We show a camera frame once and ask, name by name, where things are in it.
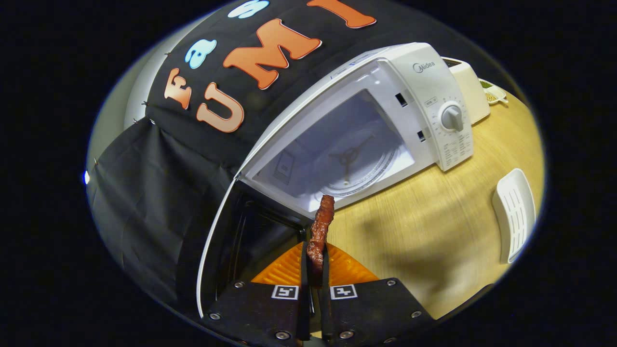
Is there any white microwave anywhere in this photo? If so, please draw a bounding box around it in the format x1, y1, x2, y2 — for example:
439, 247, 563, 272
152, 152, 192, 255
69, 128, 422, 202
195, 42, 475, 319

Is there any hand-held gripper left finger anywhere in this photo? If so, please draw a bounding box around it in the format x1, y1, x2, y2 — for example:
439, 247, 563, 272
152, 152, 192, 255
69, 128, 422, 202
205, 241, 311, 344

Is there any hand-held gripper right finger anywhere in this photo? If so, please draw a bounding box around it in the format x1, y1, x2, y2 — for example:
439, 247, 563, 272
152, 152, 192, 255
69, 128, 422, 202
321, 242, 437, 345

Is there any red meat strip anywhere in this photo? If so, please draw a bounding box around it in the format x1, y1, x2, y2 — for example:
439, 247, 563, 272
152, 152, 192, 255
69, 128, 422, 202
306, 195, 335, 278

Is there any small dish with grains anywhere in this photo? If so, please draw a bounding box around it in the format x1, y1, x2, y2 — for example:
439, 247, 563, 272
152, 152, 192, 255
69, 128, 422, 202
479, 79, 508, 106

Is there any white rectangular dish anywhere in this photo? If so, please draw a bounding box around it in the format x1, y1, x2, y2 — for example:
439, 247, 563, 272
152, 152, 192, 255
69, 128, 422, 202
492, 168, 537, 265

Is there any white toaster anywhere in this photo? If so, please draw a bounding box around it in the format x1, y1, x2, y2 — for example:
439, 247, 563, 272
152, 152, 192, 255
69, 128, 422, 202
443, 57, 491, 125

